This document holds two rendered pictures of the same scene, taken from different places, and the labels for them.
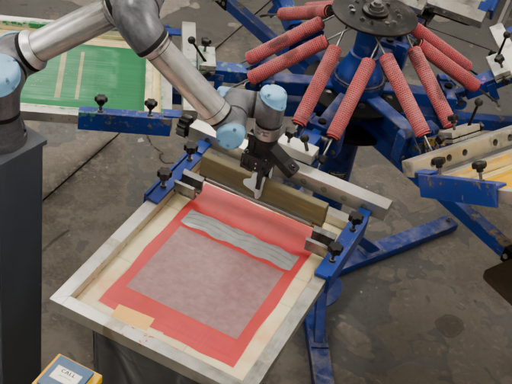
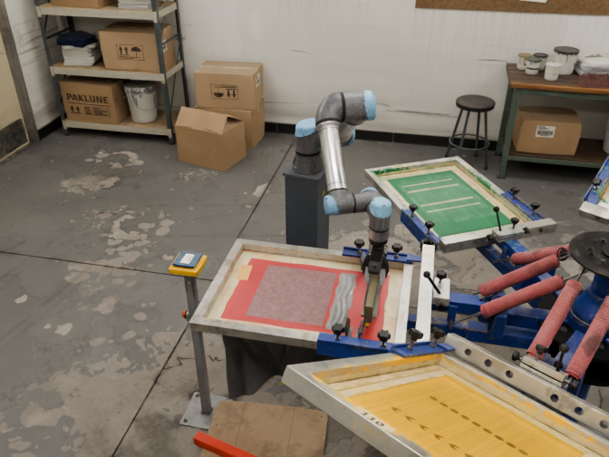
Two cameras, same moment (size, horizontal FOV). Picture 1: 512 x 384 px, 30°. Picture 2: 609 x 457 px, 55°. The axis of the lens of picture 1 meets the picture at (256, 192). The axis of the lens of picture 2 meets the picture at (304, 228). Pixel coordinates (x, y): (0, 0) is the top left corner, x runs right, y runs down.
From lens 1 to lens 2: 250 cm
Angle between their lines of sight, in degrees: 65
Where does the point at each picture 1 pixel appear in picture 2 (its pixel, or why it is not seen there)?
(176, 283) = (282, 282)
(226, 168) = not seen: hidden behind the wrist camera
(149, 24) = (322, 110)
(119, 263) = (286, 258)
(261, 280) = (307, 316)
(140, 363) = not seen: hidden behind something
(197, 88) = (326, 161)
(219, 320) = (258, 305)
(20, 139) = (304, 170)
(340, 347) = not seen: outside the picture
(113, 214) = (499, 352)
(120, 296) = (259, 264)
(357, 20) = (584, 247)
